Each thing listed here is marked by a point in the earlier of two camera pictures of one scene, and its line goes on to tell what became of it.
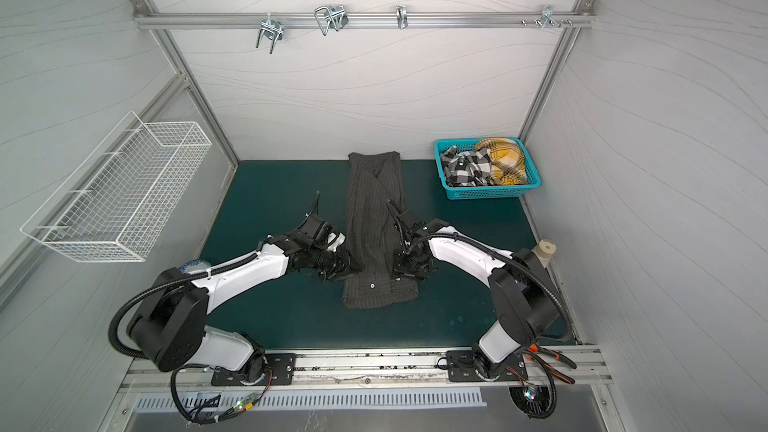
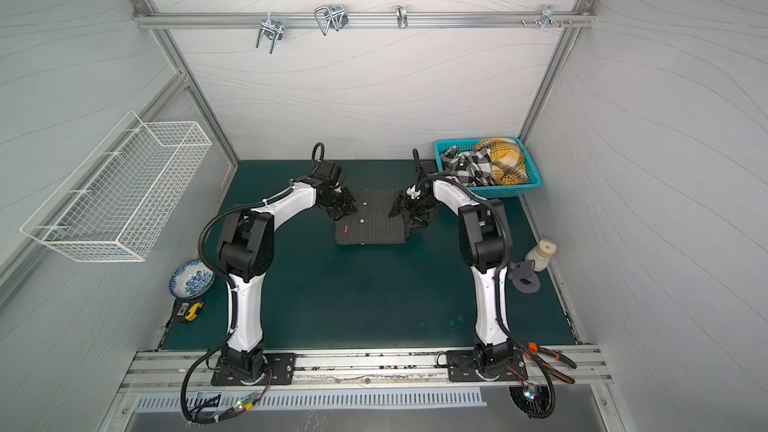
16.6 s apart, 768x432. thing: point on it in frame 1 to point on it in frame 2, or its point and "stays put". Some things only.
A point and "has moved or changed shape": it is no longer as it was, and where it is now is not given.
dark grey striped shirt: (375, 178) has moved or changed shape
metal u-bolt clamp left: (272, 29) stays put
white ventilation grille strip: (229, 402) stays put
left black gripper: (343, 266) to (348, 208)
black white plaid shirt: (467, 168) stays put
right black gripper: (405, 257) to (409, 207)
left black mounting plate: (282, 371) stays put
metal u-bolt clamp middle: (335, 16) stays put
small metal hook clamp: (401, 13) stays put
